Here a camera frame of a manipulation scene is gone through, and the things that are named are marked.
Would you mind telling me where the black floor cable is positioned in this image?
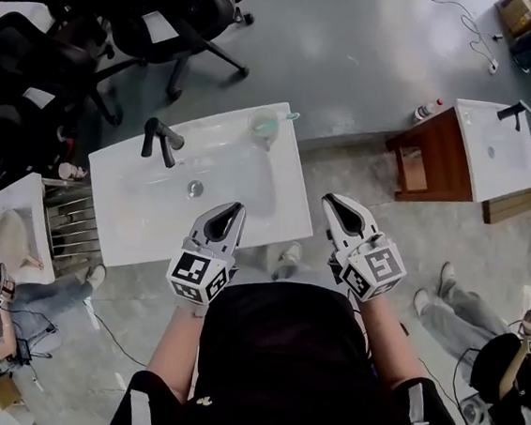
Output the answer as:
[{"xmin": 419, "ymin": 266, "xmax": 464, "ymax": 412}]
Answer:
[{"xmin": 74, "ymin": 298, "xmax": 156, "ymax": 368}]

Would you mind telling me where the person's left forearm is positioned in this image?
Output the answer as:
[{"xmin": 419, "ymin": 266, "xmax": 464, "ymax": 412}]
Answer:
[{"xmin": 141, "ymin": 298, "xmax": 212, "ymax": 406}]

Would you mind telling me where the person's black shirt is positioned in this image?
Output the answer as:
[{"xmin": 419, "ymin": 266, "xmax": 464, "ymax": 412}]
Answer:
[{"xmin": 103, "ymin": 265, "xmax": 483, "ymax": 425}]

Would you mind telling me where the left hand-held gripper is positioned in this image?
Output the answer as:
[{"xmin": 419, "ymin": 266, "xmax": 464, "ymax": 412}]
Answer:
[{"xmin": 162, "ymin": 195, "xmax": 248, "ymax": 311}]

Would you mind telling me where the person's right forearm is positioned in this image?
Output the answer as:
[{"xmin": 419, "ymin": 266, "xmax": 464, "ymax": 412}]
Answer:
[{"xmin": 345, "ymin": 292, "xmax": 432, "ymax": 399}]

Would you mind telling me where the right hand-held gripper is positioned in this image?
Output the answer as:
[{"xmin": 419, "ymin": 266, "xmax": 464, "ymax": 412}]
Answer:
[{"xmin": 311, "ymin": 192, "xmax": 415, "ymax": 308}]

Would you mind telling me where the metal wire rack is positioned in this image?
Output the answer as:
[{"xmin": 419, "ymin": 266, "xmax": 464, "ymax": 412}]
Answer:
[{"xmin": 37, "ymin": 178, "xmax": 109, "ymax": 266}]

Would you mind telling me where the teal toothbrush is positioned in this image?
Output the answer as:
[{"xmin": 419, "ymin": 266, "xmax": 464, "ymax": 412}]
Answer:
[{"xmin": 259, "ymin": 109, "xmax": 301, "ymax": 134}]

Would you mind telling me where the brown wooden cabinet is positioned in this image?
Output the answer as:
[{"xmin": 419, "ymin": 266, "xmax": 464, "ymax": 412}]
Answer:
[{"xmin": 379, "ymin": 100, "xmax": 486, "ymax": 211}]

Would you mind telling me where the white floor cable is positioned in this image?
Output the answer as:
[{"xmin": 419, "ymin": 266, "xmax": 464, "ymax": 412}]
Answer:
[{"xmin": 402, "ymin": 0, "xmax": 508, "ymax": 75}]

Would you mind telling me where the black sink faucet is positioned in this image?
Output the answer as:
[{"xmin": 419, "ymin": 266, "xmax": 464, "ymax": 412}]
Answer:
[
  {"xmin": 494, "ymin": 98, "xmax": 531, "ymax": 135},
  {"xmin": 139, "ymin": 116, "xmax": 188, "ymax": 171}
]

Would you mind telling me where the cardboard box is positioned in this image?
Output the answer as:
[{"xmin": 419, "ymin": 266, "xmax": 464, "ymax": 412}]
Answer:
[{"xmin": 493, "ymin": 0, "xmax": 531, "ymax": 38}]

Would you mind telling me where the white ceramic sink basin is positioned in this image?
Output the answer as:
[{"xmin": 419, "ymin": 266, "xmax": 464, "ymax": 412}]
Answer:
[{"xmin": 76, "ymin": 83, "xmax": 327, "ymax": 289}]

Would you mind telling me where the wooden slatted stand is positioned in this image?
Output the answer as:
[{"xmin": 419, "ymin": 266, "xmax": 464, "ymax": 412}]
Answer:
[{"xmin": 479, "ymin": 129, "xmax": 531, "ymax": 230}]

